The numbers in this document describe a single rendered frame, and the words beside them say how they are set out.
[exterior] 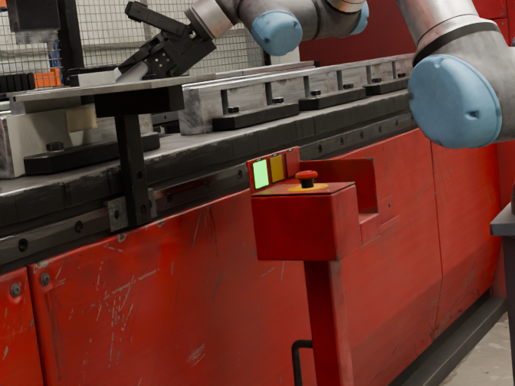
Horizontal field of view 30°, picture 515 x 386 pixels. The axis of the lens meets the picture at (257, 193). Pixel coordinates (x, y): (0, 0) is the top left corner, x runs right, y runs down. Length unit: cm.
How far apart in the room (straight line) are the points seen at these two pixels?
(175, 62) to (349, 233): 43
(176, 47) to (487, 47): 70
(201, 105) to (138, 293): 53
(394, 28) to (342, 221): 202
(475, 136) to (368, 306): 128
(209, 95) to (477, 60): 92
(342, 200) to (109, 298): 43
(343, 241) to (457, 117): 55
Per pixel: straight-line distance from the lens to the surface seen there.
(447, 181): 299
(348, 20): 169
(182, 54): 172
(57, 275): 142
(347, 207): 168
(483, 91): 115
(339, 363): 179
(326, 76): 251
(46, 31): 166
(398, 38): 361
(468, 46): 119
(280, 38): 162
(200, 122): 197
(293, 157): 183
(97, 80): 155
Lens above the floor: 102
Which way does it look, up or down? 8 degrees down
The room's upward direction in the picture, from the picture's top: 7 degrees counter-clockwise
